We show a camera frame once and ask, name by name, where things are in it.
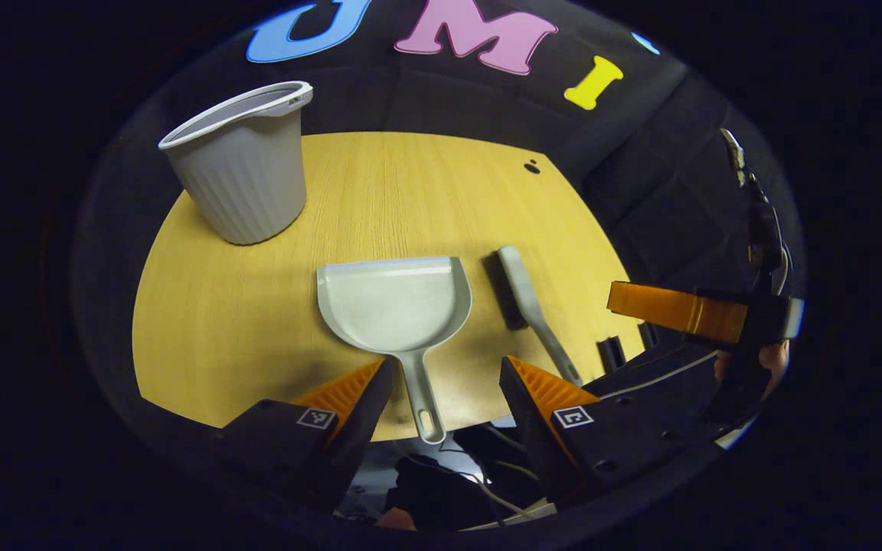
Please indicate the grey plastic dustpan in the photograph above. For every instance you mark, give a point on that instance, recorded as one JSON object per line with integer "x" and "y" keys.
{"x": 395, "y": 306}

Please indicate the black desk edge clamp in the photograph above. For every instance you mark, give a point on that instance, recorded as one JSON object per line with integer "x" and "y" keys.
{"x": 612, "y": 354}
{"x": 648, "y": 335}

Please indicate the wooden desktop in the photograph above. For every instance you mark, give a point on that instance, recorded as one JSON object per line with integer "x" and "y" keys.
{"x": 257, "y": 321}

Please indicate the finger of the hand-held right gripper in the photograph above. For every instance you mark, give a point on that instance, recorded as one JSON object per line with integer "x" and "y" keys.
{"x": 678, "y": 314}

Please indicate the small grey broom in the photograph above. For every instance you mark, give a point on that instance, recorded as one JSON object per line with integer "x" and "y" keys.
{"x": 517, "y": 283}

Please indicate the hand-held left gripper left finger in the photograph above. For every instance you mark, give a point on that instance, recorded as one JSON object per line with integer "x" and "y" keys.
{"x": 360, "y": 436}

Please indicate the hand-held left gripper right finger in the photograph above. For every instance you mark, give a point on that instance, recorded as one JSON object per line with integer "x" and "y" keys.
{"x": 527, "y": 428}

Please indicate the grey ribbed garbage bin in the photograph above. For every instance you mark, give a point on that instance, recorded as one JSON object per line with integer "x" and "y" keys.
{"x": 246, "y": 184}

